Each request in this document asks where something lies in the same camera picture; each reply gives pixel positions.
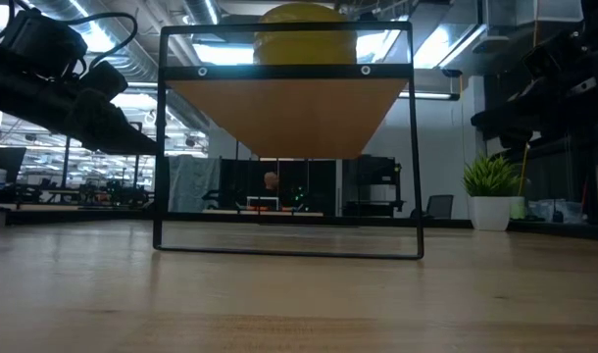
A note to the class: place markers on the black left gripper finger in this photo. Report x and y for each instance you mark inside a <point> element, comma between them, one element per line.
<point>108,130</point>

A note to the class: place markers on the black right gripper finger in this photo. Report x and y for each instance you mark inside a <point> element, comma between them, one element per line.
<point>518,141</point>
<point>514,116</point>

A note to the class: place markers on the yellow bowl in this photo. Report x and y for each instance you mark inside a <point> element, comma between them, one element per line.
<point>304,58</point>
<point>304,34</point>

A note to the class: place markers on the long ceiling light fixture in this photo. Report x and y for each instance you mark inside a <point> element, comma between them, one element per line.
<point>142,85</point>

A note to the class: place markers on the green cup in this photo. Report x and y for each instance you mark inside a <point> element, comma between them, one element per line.
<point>518,208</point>

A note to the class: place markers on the green plant in white pot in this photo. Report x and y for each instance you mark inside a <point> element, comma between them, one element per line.
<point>489,211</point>

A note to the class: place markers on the clear plastic container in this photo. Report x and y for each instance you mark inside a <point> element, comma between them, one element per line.
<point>554,211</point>

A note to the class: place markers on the short ceiling light fixture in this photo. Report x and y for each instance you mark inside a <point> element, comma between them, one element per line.
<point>429,96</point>

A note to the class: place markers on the grey hanging cloth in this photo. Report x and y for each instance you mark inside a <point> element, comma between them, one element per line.
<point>193,184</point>

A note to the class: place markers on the grey office chair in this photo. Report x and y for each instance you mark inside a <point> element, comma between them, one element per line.
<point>440,206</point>

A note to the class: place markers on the black equipment cabinet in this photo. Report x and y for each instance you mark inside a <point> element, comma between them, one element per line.
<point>372,171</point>

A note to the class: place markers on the white laptop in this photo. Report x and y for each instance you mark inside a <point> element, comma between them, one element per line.
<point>262,202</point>

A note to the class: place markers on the person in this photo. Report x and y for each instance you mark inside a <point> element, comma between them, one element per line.
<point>270,182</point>

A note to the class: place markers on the long black background table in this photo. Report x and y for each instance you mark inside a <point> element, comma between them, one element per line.
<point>367,221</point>

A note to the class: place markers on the black robot with green lights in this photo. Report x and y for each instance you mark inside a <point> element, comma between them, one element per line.
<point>299,196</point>

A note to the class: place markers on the black partition panel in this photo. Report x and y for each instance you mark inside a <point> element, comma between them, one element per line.
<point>318,186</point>

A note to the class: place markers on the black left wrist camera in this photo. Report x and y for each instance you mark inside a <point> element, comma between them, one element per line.
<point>44,44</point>

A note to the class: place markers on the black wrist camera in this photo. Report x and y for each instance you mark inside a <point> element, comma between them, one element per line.
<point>549,54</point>
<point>44,44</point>

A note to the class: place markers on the black metal frame stand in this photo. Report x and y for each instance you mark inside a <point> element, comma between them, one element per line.
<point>66,166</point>

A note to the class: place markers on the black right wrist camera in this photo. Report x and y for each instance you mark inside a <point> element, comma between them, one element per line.
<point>549,54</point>

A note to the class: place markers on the silver ceiling duct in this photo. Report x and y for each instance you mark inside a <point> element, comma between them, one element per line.
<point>149,61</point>

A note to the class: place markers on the wooden shelf with black frame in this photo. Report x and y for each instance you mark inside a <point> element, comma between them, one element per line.
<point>289,117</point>

